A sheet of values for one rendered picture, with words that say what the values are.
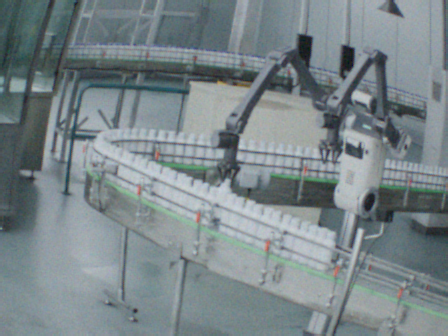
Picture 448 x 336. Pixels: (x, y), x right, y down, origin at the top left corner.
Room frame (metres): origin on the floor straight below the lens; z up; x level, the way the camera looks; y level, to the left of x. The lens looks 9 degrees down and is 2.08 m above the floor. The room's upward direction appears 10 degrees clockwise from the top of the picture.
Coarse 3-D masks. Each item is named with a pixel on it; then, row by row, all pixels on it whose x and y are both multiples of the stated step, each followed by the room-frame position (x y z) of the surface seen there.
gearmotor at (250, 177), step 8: (216, 168) 6.49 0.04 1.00; (248, 168) 6.49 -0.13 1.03; (256, 168) 6.52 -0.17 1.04; (264, 168) 6.54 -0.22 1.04; (208, 176) 6.44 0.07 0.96; (216, 176) 6.40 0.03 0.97; (240, 176) 6.44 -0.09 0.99; (248, 176) 6.42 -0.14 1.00; (256, 176) 6.44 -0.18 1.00; (264, 176) 6.50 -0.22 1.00; (208, 184) 6.43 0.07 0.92; (216, 184) 6.40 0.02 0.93; (232, 184) 6.45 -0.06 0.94; (240, 184) 6.43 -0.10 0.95; (248, 184) 6.42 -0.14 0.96; (256, 184) 6.47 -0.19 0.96; (264, 184) 6.50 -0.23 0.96; (208, 192) 6.41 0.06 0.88; (248, 192) 6.45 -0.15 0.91
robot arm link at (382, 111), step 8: (368, 48) 4.88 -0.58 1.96; (384, 56) 4.91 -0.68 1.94; (376, 64) 4.93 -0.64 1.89; (384, 64) 4.93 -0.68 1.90; (376, 72) 4.94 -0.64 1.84; (384, 72) 4.93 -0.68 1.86; (376, 80) 4.95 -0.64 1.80; (384, 80) 4.94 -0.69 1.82; (376, 88) 4.96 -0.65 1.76; (384, 88) 4.94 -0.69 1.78; (384, 96) 4.94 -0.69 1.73; (384, 104) 4.94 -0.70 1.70; (376, 112) 4.97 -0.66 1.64; (384, 112) 4.94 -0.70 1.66; (376, 120) 4.98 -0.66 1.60; (384, 128) 4.92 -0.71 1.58; (392, 128) 4.96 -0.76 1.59
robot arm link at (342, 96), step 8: (360, 56) 4.90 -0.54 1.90; (368, 56) 4.84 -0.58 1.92; (376, 56) 4.84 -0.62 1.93; (360, 64) 4.82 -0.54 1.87; (368, 64) 4.84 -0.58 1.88; (352, 72) 4.80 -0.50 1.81; (360, 72) 4.81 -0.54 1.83; (344, 80) 4.79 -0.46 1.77; (352, 80) 4.77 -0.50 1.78; (360, 80) 4.81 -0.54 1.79; (344, 88) 4.75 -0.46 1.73; (352, 88) 4.77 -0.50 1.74; (336, 96) 4.74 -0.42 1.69; (344, 96) 4.72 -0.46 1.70; (328, 104) 4.73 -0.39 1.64; (336, 104) 4.70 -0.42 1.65; (344, 104) 4.72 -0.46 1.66; (336, 112) 4.71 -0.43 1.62
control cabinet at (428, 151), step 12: (432, 72) 10.78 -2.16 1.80; (444, 72) 10.48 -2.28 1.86; (432, 84) 10.75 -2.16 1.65; (444, 84) 10.48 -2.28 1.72; (432, 96) 10.74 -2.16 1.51; (444, 96) 10.46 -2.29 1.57; (432, 108) 10.73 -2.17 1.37; (444, 108) 10.45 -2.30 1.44; (432, 120) 10.71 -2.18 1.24; (444, 120) 10.45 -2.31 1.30; (432, 132) 10.69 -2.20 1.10; (444, 132) 10.46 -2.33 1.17; (432, 144) 10.65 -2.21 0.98; (444, 144) 10.47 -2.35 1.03; (432, 156) 10.62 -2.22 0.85; (444, 156) 10.48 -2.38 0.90; (420, 216) 10.66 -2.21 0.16; (432, 216) 10.47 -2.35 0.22; (444, 216) 10.56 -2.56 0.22; (420, 228) 10.60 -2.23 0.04; (432, 228) 10.49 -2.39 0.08; (444, 228) 10.58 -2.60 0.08
